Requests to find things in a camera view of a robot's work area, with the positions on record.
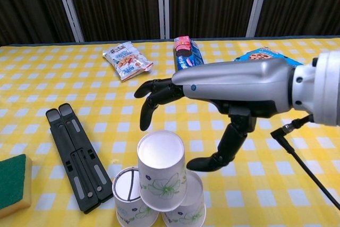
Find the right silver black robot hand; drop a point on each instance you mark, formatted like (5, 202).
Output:
(233, 83)

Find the white floral paper cup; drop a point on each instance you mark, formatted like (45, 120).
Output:
(195, 197)
(162, 173)

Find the paper cup with black line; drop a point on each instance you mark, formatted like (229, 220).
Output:
(123, 187)

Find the blue chocolate chip cookie box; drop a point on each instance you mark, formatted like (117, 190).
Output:
(257, 55)

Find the blue Oreo cookie box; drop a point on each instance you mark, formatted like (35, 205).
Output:
(186, 51)

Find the white snack bag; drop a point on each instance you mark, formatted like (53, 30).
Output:
(127, 62)

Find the black folding stand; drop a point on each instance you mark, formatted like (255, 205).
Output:
(79, 158)

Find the yellow white checked tablecloth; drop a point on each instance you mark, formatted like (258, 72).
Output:
(53, 78)

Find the green yellow sponge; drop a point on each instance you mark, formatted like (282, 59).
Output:
(12, 179)

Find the white partition post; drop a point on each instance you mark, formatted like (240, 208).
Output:
(256, 6)
(67, 6)
(163, 3)

